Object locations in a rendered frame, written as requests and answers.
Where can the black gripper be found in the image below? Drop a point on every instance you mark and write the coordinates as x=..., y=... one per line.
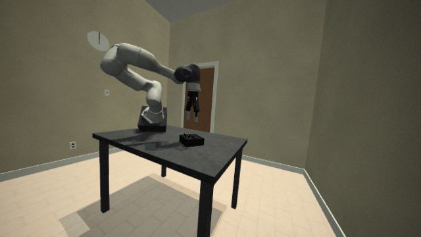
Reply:
x=192, y=100

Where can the dark grey lighting desk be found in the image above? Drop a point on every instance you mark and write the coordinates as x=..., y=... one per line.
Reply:
x=191, y=140

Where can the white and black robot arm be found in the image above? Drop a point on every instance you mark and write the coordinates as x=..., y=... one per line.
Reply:
x=115, y=63

